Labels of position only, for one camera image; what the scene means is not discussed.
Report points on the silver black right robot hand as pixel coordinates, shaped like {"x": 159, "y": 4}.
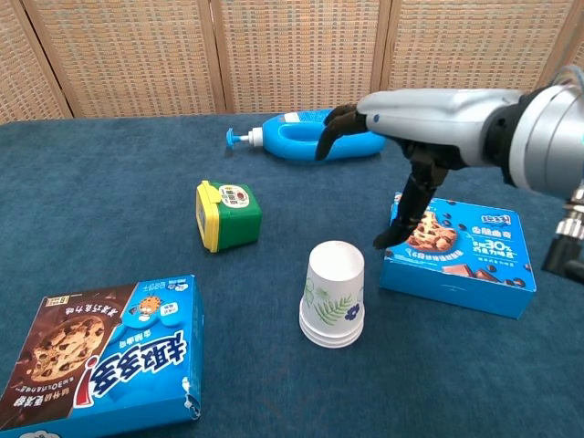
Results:
{"x": 433, "y": 123}

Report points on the brown and blue cookie box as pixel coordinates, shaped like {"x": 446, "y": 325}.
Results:
{"x": 100, "y": 356}

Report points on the dark blue table cloth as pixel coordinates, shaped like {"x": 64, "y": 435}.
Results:
{"x": 114, "y": 205}

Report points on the green tub with yellow lid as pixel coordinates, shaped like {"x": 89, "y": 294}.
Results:
{"x": 237, "y": 221}

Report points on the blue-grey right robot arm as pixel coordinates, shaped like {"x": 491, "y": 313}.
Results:
{"x": 552, "y": 137}

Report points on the blue pump detergent bottle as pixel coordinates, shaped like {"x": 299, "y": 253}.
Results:
{"x": 292, "y": 141}

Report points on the woven rattan folding screen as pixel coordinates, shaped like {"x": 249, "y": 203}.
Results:
{"x": 182, "y": 55}

